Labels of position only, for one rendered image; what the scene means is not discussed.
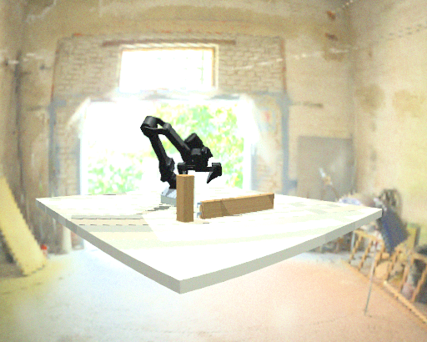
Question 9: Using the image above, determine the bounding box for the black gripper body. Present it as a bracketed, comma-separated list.
[176, 157, 223, 177]

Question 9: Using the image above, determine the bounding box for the wooden rail with steel hooks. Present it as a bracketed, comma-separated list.
[197, 193, 274, 219]

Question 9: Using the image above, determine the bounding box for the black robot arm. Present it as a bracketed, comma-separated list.
[140, 116, 213, 189]

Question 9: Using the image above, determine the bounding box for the wooden post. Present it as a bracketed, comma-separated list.
[176, 174, 194, 223]

